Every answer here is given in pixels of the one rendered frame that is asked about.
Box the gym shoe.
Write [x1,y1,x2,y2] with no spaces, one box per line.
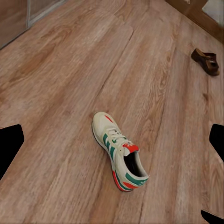
[92,111,149,192]

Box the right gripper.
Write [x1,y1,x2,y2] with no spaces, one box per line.
[201,210,224,224]

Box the sandal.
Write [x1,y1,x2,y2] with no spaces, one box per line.
[191,48,220,76]

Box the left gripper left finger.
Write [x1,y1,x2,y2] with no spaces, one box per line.
[0,124,24,180]

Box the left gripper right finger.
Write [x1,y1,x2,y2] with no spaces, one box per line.
[209,124,224,162]

